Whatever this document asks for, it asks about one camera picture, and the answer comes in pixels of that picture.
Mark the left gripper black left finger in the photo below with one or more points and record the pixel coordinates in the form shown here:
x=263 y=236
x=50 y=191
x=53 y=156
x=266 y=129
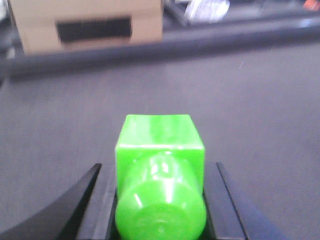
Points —
x=86 y=211

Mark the crumpled clear plastic bag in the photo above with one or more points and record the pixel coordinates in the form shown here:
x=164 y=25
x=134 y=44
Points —
x=206 y=11

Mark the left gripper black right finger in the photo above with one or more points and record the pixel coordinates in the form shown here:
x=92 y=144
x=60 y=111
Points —
x=231 y=215

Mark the green plastic block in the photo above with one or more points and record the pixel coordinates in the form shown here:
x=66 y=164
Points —
x=160 y=165

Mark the large cardboard box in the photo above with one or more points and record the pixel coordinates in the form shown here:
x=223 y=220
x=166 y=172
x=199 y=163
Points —
x=53 y=26

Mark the black conveyor side rail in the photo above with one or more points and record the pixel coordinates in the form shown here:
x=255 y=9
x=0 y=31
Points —
x=177 y=42

